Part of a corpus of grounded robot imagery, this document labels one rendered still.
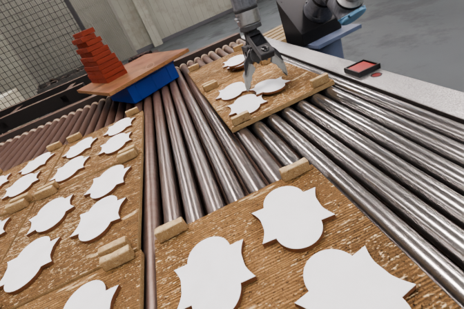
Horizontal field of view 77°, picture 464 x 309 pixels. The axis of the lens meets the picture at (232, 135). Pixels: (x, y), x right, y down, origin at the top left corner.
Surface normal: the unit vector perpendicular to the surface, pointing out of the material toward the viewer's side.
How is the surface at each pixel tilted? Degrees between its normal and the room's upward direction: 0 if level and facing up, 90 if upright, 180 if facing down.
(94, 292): 0
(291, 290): 0
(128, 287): 0
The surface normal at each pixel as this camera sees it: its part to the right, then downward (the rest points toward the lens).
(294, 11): 0.04, -0.31
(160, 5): 0.38, 0.34
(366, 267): -0.34, -0.82
